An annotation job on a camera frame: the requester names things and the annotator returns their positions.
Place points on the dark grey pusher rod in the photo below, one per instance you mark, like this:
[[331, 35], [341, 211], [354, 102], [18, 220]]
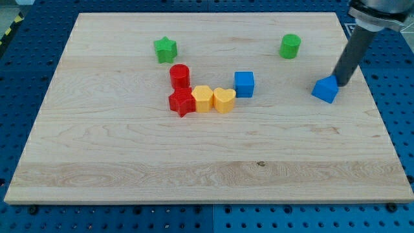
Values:
[[352, 54]]

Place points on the blue cube block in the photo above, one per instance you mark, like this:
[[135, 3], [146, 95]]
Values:
[[244, 84]]

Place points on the green cylinder block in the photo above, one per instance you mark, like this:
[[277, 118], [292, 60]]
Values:
[[290, 45]]

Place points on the yellow heart block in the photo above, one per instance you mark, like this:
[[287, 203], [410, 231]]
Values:
[[224, 99]]

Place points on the yellow hexagon block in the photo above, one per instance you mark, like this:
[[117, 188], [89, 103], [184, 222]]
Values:
[[203, 96]]

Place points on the red cylinder block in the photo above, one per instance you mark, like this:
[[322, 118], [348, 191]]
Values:
[[179, 76]]

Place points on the red star block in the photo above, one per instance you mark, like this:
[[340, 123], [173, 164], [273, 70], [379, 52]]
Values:
[[182, 101]]

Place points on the green star block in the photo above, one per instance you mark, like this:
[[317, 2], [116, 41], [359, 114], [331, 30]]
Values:
[[165, 50]]

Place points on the light wooden board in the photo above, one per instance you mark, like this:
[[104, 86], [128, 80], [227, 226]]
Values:
[[105, 134]]

